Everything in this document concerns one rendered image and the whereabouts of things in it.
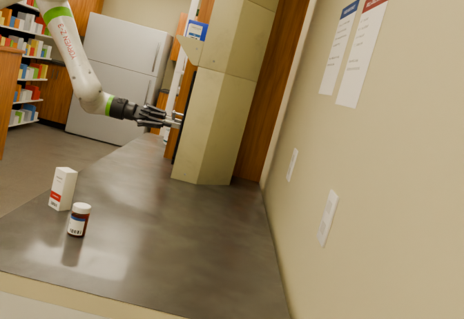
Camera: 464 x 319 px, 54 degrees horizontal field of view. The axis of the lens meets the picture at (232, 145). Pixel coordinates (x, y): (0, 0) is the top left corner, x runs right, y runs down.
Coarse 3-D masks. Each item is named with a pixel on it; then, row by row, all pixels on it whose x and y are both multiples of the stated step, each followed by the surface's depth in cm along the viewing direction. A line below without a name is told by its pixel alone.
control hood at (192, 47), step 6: (180, 36) 182; (180, 42) 182; (186, 42) 182; (192, 42) 182; (198, 42) 182; (186, 48) 182; (192, 48) 182; (198, 48) 182; (186, 54) 183; (192, 54) 182; (198, 54) 182; (192, 60) 183; (198, 60) 183
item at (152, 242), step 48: (144, 144) 246; (48, 192) 135; (96, 192) 146; (144, 192) 160; (192, 192) 176; (240, 192) 197; (0, 240) 98; (48, 240) 104; (96, 240) 110; (144, 240) 118; (192, 240) 127; (240, 240) 137; (0, 288) 87; (48, 288) 87; (96, 288) 89; (144, 288) 94; (192, 288) 99; (240, 288) 106
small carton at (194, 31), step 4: (192, 24) 186; (188, 28) 188; (192, 28) 186; (196, 28) 187; (200, 28) 187; (188, 32) 186; (192, 32) 187; (196, 32) 187; (200, 32) 188; (188, 36) 187; (192, 36) 187; (196, 36) 187
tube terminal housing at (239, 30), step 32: (224, 0) 180; (224, 32) 181; (256, 32) 189; (224, 64) 183; (256, 64) 194; (192, 96) 185; (224, 96) 187; (192, 128) 187; (224, 128) 192; (192, 160) 189; (224, 160) 198
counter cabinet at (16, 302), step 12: (0, 300) 87; (12, 300) 87; (24, 300) 87; (36, 300) 87; (0, 312) 87; (12, 312) 87; (24, 312) 87; (36, 312) 87; (48, 312) 87; (60, 312) 87; (72, 312) 87; (84, 312) 87
